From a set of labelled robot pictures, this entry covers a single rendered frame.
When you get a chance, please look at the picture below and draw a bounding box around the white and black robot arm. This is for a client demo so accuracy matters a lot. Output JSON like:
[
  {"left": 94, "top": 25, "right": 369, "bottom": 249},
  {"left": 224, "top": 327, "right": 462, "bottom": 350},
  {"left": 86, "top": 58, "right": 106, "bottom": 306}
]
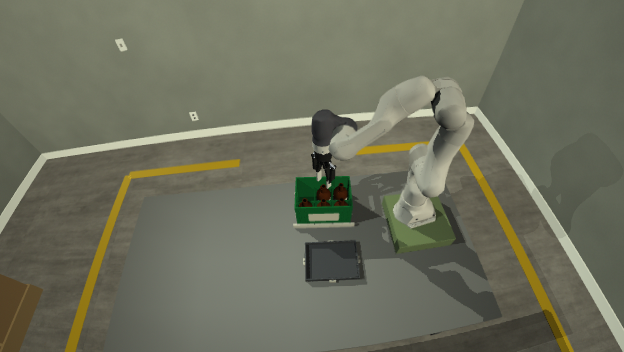
[{"left": 311, "top": 76, "right": 474, "bottom": 229}]

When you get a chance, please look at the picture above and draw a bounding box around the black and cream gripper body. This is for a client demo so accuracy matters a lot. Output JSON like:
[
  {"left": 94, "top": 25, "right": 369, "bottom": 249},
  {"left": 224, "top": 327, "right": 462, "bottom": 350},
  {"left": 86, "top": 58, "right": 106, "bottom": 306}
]
[{"left": 314, "top": 151, "right": 332, "bottom": 167}]

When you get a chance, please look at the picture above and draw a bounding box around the brown glass bottle with white label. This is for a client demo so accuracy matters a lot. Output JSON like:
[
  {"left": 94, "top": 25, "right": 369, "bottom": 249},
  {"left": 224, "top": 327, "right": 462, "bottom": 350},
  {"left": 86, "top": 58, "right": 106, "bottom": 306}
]
[{"left": 316, "top": 184, "right": 331, "bottom": 201}]

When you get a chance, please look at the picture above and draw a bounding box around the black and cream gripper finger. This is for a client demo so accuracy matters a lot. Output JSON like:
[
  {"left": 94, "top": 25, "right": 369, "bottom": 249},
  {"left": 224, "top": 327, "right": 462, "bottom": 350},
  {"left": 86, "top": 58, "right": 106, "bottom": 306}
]
[
  {"left": 311, "top": 153, "right": 322, "bottom": 181},
  {"left": 322, "top": 162, "right": 336, "bottom": 189}
]

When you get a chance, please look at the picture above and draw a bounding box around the green bottle crate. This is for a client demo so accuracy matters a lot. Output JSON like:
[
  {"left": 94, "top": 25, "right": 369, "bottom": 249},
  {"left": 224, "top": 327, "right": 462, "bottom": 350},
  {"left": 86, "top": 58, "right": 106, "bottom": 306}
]
[{"left": 295, "top": 176, "right": 353, "bottom": 224}]

